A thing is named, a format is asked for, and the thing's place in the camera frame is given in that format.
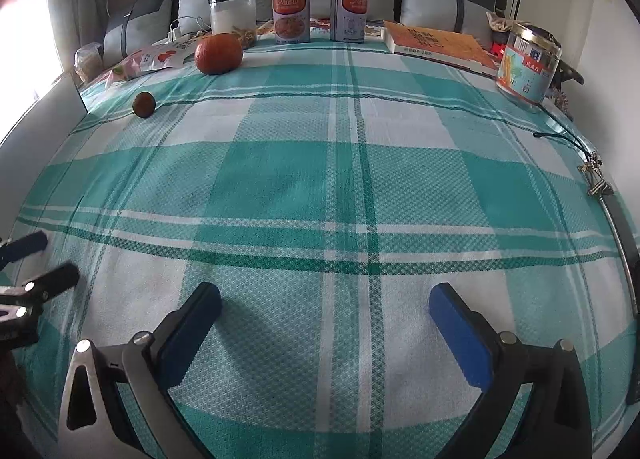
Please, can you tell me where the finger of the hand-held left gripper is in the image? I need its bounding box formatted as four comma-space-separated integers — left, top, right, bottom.
0, 231, 49, 271
0, 262, 81, 349

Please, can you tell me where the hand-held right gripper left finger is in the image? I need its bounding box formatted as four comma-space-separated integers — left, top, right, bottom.
58, 282, 223, 459

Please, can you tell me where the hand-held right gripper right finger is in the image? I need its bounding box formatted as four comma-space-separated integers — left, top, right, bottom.
428, 282, 594, 459

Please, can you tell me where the small brown round fruit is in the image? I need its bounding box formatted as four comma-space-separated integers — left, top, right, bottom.
132, 92, 156, 118

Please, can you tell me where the red-orange round fruit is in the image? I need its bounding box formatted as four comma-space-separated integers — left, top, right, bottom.
194, 33, 244, 76

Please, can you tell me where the grey board panel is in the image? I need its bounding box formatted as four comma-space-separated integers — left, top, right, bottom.
0, 73, 90, 160

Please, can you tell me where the clear plastic bag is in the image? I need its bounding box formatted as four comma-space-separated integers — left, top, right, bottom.
74, 41, 104, 87

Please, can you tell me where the teal plaid blanket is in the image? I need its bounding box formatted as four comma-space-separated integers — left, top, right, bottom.
12, 31, 640, 459

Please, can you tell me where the pink snack bag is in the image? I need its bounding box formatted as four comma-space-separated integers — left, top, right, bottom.
106, 41, 197, 87

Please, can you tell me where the round tin with colourful label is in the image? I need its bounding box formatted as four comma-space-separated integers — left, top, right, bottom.
496, 21, 564, 106

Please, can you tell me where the orange book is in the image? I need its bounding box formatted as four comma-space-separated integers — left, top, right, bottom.
381, 21, 502, 78

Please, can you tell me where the clear jar with black lid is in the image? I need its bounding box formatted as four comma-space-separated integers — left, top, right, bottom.
208, 0, 258, 48

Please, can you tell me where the orange label food can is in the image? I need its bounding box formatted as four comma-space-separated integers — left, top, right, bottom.
270, 0, 312, 44

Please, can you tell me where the orange white carton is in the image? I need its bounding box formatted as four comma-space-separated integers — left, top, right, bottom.
330, 0, 370, 43

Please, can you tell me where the black lanyard with metal clip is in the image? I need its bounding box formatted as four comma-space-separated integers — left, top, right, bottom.
532, 131, 615, 198

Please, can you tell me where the white charger with cable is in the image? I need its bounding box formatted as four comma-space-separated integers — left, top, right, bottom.
152, 16, 213, 47

